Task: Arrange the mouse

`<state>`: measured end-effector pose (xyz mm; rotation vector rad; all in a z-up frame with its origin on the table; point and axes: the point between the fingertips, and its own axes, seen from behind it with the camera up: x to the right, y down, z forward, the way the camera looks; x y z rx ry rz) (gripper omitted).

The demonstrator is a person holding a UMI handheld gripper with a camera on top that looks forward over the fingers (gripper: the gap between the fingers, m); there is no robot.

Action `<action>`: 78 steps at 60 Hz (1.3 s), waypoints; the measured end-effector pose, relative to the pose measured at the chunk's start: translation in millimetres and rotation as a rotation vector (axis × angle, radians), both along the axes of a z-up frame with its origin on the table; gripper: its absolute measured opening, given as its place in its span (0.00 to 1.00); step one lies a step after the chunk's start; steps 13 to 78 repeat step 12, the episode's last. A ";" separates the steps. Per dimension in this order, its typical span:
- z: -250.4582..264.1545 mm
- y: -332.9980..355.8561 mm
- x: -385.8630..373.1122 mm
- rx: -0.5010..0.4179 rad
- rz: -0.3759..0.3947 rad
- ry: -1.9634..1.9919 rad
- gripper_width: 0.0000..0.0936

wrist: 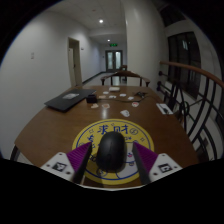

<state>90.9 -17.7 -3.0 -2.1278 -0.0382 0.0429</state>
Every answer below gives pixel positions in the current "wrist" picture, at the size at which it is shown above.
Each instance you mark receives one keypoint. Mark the flat white box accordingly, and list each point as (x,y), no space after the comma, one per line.
(114,89)

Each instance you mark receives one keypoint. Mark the glass double door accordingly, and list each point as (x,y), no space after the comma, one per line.
(114,61)

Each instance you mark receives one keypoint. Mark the dark framed window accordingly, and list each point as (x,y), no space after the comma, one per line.
(183,60)

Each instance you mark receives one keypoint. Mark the dark closed laptop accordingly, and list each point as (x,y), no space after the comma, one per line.
(68,100)

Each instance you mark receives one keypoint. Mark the wooden chair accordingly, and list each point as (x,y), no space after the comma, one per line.
(125,74)

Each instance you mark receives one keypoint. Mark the black computer mouse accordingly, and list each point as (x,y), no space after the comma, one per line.
(111,151)

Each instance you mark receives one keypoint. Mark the wooden handrail black railing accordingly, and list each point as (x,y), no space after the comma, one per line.
(186,67)

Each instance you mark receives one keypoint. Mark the white booklet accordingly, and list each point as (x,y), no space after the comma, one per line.
(164,108)

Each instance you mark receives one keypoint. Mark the green exit sign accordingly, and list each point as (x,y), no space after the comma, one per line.
(113,44)

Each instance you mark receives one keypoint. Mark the white wall switch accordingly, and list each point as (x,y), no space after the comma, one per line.
(32,55)

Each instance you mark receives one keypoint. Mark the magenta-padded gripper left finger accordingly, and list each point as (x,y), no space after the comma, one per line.
(56,165)

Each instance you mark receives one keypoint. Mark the side doorway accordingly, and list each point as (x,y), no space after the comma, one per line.
(75,63)

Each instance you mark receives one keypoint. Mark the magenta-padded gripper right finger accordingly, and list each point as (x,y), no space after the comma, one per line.
(165,166)

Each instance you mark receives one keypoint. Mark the small black box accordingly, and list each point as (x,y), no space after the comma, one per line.
(91,98)

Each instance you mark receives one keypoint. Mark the round yellow printed mouse pad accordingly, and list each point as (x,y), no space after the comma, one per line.
(113,126)

